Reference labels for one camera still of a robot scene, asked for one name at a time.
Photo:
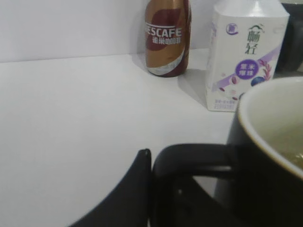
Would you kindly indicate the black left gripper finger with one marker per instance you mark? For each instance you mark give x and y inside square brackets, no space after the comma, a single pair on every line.
[127,205]

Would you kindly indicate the dark green mug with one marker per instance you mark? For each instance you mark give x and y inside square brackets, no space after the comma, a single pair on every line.
[291,54]

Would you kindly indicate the black mug white interior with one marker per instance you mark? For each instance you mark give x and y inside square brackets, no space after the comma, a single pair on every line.
[254,180]

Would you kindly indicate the white purple yogurt carton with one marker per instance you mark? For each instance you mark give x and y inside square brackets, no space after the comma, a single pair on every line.
[245,44]

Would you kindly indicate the brown Nescafe coffee bottle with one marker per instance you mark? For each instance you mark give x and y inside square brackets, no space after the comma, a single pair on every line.
[167,37]

